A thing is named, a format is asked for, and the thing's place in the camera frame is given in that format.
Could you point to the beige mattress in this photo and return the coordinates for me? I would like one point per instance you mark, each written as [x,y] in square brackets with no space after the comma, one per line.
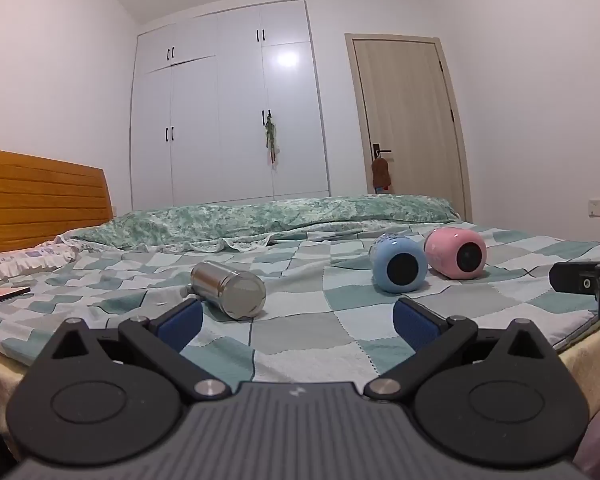
[587,360]

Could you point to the stainless steel cup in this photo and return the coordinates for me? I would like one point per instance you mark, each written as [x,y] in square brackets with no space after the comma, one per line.
[225,287]

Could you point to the wooden headboard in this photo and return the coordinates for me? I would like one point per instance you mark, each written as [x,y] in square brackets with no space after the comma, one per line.
[40,200]

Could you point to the purple floral pillow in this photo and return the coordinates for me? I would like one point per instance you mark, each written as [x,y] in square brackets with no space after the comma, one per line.
[15,265]

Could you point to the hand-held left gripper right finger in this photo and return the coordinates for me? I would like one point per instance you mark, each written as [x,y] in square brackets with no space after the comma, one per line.
[416,324]

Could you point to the blue cup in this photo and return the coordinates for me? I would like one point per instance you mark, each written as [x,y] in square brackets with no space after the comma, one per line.
[400,265]

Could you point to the white wardrobe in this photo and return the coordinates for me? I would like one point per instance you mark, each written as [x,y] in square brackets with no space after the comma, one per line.
[220,110]

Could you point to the checked bedsheet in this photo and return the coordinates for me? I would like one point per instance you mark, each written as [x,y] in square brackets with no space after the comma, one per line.
[305,330]

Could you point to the green hanging ornament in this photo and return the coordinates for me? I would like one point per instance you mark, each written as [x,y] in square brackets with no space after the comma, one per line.
[271,135]

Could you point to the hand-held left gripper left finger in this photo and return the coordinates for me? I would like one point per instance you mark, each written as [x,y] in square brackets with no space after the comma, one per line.
[180,324]

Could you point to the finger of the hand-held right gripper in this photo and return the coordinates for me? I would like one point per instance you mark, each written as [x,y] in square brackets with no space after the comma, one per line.
[575,276]

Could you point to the beige wooden door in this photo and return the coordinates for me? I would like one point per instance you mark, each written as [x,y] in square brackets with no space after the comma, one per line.
[405,110]

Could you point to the pink flat book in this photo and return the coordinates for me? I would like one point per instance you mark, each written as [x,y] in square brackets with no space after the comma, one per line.
[0,296]

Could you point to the green patterned quilt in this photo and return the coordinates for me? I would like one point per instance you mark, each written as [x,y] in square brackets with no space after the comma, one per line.
[260,220]

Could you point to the pink cup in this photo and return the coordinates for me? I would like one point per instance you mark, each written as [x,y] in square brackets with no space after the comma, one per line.
[452,252]

